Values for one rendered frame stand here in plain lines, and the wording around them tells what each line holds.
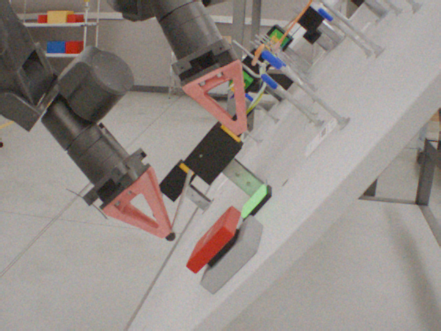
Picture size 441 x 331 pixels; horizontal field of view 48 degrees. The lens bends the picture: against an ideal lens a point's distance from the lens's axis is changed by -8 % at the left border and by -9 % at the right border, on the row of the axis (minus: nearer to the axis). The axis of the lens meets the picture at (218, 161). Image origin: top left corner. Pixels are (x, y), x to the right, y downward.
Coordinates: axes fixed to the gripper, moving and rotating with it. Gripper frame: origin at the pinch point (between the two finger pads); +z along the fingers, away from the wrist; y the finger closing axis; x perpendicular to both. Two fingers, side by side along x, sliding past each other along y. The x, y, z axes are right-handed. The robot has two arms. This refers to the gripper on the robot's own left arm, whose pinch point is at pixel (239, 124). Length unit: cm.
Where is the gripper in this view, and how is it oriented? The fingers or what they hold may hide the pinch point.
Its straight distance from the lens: 60.7
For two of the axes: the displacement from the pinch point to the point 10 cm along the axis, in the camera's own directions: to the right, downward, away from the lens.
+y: 0.7, -1.4, 9.9
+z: 4.5, 8.9, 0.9
